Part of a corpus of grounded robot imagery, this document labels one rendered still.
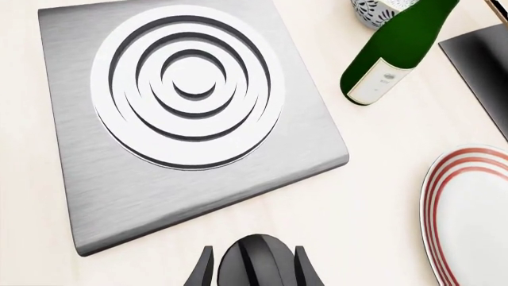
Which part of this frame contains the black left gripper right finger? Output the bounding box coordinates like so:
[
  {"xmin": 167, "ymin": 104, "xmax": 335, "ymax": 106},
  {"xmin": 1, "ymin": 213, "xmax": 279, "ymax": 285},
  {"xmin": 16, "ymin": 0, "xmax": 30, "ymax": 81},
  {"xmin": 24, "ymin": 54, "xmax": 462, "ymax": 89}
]
[{"xmin": 293, "ymin": 245, "xmax": 327, "ymax": 286}]

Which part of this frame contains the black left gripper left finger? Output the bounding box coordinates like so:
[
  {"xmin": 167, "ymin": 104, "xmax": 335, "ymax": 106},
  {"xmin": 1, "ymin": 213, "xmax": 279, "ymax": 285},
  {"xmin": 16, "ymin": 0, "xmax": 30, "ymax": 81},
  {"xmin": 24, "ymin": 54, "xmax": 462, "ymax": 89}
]
[{"xmin": 183, "ymin": 245, "xmax": 216, "ymax": 286}]

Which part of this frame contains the round black stove knob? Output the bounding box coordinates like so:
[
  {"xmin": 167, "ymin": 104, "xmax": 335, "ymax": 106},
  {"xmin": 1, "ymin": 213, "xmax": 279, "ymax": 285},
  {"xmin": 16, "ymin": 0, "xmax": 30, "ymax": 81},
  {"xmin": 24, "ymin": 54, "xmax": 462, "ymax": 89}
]
[{"xmin": 217, "ymin": 234, "xmax": 296, "ymax": 286}]

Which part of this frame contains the flat grey stove plate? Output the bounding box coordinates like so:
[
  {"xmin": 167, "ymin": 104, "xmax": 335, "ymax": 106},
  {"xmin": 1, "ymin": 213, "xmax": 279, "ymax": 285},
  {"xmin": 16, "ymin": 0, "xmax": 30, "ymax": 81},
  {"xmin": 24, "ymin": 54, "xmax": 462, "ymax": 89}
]
[{"xmin": 37, "ymin": 0, "xmax": 351, "ymax": 257}]

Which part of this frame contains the white plate with red rings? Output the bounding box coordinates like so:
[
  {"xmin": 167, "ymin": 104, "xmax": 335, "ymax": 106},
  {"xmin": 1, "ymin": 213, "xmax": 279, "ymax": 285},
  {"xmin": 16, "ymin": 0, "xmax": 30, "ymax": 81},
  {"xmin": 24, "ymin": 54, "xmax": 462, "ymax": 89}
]
[{"xmin": 420, "ymin": 145, "xmax": 508, "ymax": 286}]

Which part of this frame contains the green wine bottle white label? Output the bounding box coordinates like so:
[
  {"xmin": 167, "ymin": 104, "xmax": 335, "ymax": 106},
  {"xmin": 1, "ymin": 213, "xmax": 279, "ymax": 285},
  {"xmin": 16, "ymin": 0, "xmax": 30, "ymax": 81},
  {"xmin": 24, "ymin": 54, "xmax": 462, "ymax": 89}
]
[{"xmin": 339, "ymin": 0, "xmax": 461, "ymax": 107}]

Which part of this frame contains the blue patterned white bowl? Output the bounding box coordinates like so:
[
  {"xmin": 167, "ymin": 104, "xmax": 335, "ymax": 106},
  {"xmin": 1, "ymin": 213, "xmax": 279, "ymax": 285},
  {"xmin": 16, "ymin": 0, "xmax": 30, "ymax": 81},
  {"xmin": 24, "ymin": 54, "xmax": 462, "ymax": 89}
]
[{"xmin": 349, "ymin": 0, "xmax": 414, "ymax": 31}]

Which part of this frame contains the flat black board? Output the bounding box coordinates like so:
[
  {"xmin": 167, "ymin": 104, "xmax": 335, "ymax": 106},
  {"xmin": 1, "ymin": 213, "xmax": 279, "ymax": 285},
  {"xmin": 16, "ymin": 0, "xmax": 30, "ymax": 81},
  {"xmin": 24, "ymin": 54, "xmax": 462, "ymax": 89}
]
[{"xmin": 437, "ymin": 24, "xmax": 508, "ymax": 136}]

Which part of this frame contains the wooden edged object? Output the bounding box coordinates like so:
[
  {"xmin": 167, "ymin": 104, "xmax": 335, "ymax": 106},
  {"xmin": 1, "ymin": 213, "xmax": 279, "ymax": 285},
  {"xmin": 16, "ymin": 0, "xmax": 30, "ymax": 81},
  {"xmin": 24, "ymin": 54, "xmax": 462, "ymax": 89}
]
[{"xmin": 483, "ymin": 0, "xmax": 508, "ymax": 24}]

